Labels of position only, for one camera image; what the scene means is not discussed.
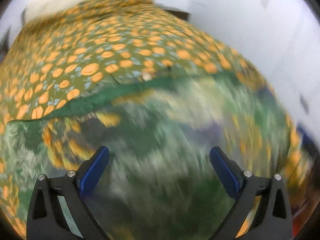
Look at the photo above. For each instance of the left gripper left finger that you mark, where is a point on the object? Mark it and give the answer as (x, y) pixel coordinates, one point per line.
(45, 216)

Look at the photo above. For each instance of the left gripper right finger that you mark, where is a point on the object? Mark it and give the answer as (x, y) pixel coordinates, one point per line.
(273, 219)

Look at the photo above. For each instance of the green landscape print jacket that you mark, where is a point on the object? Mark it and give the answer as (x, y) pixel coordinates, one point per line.
(160, 183)

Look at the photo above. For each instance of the orange knitted blanket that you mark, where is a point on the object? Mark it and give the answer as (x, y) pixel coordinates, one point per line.
(300, 216)

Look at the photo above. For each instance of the green orange floral quilt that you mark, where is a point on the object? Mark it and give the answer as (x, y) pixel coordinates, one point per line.
(57, 58)

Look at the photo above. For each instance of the white wardrobe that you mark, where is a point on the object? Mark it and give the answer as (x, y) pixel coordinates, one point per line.
(280, 37)

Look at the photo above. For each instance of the dark wooden nightstand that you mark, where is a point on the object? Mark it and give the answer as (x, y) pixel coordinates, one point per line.
(181, 14)

